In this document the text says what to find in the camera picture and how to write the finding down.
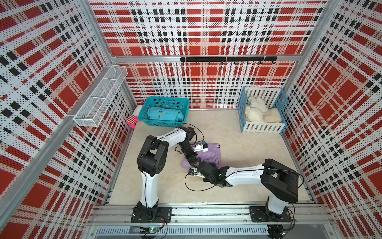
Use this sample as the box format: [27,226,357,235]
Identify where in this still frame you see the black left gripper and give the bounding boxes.
[177,141,200,166]

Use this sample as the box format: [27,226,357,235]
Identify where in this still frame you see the purple long pants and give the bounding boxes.
[197,143,221,169]

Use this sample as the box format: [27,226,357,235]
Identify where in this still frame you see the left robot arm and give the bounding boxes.
[136,126,201,216]

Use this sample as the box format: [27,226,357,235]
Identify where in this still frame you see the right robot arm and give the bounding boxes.
[188,158,299,215]

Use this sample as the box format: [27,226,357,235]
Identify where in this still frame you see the teal plastic basket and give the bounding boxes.
[138,97,190,127]

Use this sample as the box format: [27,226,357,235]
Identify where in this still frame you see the folded teal garment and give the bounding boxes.
[147,107,184,121]

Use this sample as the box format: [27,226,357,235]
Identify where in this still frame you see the white fluffy plush toy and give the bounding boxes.
[244,97,268,122]

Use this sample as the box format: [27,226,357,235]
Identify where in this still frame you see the green circuit board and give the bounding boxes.
[139,227,162,234]

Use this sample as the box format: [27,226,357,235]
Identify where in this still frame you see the blue white slatted crate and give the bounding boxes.
[238,86,289,134]

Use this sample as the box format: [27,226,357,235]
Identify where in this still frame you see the cream fluffy cushion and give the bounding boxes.
[263,108,282,123]

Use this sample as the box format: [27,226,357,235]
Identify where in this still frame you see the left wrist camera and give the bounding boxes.
[193,141,208,152]

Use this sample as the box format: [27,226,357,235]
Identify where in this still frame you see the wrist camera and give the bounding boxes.
[193,141,208,152]
[188,168,199,176]

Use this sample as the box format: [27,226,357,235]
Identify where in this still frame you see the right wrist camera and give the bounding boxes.
[188,168,199,176]

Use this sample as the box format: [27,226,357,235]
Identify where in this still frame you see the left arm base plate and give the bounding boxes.
[130,207,173,224]

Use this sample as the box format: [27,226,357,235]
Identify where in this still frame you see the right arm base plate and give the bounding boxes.
[249,206,292,223]

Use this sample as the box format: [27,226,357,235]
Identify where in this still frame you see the white wire wall basket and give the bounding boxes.
[74,65,127,127]

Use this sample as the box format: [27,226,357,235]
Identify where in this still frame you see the black hook rail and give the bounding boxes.
[180,56,278,63]

